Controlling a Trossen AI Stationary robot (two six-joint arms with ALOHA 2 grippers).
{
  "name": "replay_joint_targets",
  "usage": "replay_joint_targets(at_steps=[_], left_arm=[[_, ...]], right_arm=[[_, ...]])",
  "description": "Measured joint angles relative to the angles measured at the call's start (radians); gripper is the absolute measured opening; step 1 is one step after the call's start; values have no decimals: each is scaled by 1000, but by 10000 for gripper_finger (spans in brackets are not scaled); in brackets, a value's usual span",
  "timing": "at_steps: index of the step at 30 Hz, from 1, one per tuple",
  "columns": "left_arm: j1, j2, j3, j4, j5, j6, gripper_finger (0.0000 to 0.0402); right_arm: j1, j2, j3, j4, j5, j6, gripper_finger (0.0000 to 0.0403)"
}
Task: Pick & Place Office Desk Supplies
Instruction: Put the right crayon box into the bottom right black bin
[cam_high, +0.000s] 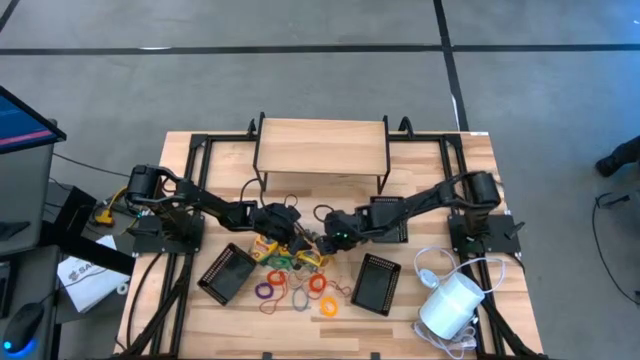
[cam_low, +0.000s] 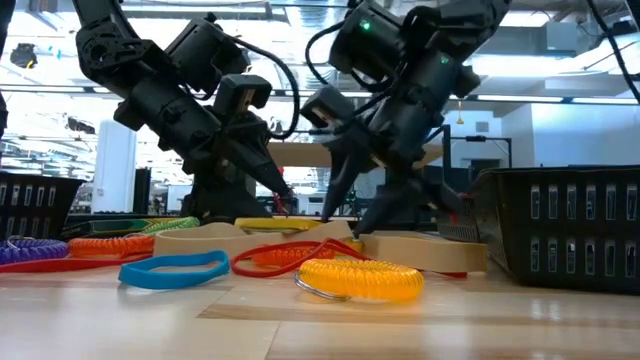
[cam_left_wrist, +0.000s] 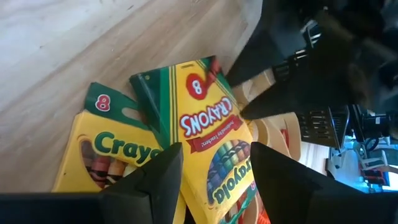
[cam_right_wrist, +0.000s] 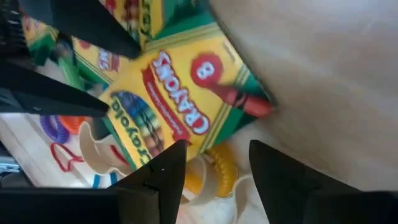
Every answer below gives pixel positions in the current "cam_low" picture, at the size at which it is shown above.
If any tall black panel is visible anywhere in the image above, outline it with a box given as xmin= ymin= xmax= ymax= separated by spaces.
xmin=133 ymin=167 xmax=152 ymax=215

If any purple coil keychain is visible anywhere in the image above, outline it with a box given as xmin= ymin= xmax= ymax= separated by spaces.
xmin=0 ymin=237 xmax=70 ymax=267

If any orange coil keychain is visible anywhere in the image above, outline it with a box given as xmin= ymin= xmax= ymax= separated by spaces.
xmin=67 ymin=233 xmax=156 ymax=259
xmin=249 ymin=245 xmax=336 ymax=268

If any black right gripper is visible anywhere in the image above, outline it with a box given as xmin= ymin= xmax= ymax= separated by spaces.
xmin=322 ymin=49 xmax=481 ymax=238

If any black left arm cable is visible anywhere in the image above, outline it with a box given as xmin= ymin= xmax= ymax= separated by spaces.
xmin=233 ymin=36 xmax=302 ymax=141

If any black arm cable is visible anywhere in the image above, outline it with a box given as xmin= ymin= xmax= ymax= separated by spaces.
xmin=233 ymin=36 xmax=302 ymax=141
xmin=303 ymin=21 xmax=354 ymax=86

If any green coil keychain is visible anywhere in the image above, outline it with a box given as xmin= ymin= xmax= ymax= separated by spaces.
xmin=142 ymin=216 xmax=201 ymax=237

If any black ceiling device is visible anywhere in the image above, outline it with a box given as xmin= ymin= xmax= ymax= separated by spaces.
xmin=9 ymin=42 xmax=39 ymax=70

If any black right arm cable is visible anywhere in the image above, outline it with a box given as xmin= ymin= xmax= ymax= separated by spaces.
xmin=303 ymin=21 xmax=354 ymax=86

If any yellow green crayon box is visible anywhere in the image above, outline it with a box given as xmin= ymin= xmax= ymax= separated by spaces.
xmin=233 ymin=216 xmax=324 ymax=234
xmin=60 ymin=217 xmax=174 ymax=240

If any white pillar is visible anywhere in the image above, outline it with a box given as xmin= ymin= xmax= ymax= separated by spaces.
xmin=94 ymin=119 xmax=138 ymax=215

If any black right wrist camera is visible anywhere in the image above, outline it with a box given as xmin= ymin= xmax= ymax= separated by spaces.
xmin=299 ymin=83 xmax=357 ymax=132

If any red rubber band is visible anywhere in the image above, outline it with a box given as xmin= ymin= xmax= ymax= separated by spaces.
xmin=229 ymin=237 xmax=469 ymax=280
xmin=0 ymin=252 xmax=154 ymax=275
xmin=449 ymin=192 xmax=475 ymax=225

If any wide light blue rubber band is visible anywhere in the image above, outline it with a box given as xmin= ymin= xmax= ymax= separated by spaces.
xmin=117 ymin=249 xmax=231 ymax=291

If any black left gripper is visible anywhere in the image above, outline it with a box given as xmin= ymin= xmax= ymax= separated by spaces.
xmin=114 ymin=84 xmax=294 ymax=221

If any long light bar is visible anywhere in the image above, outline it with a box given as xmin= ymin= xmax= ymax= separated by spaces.
xmin=0 ymin=84 xmax=640 ymax=105

